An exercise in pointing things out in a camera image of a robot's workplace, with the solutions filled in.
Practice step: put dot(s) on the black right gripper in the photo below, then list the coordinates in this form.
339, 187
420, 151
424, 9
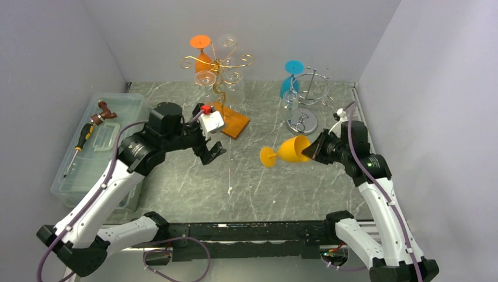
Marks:
313, 151

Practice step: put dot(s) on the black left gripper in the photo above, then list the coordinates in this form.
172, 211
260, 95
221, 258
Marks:
216, 150

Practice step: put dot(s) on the yellow plastic goblet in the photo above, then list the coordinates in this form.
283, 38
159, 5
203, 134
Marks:
290, 151

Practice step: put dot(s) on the gold wire glass rack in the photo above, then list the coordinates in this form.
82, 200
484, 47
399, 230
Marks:
235, 122

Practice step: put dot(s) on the clear tall glass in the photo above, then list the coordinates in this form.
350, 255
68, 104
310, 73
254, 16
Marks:
289, 104

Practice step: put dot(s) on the clear small glass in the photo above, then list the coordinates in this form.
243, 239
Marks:
234, 87

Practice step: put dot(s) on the chrome wire glass rack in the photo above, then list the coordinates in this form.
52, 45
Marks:
314, 89

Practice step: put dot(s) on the clear pink tinted glass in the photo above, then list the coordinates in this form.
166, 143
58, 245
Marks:
213, 98

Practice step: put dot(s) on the blue plastic goblet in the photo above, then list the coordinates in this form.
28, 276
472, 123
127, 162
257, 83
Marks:
291, 83

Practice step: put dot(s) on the orange plastic goblet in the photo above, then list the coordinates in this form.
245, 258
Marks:
203, 61

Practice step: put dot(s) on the clear wine glass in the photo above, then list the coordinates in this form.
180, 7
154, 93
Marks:
227, 45

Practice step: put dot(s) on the clear plastic storage box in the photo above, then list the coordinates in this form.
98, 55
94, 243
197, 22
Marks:
96, 154

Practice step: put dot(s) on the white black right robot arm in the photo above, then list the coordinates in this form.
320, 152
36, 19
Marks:
396, 256

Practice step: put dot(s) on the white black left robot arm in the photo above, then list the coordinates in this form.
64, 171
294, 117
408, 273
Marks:
80, 240

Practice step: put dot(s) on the brown bronze faucet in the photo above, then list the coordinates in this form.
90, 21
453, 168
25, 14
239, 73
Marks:
105, 114

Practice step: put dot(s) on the black yellow screwdriver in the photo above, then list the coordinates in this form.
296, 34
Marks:
85, 134

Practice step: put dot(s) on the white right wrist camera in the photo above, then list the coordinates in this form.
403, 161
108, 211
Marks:
340, 116

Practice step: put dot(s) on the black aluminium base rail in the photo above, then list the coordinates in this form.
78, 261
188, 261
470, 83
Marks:
237, 240

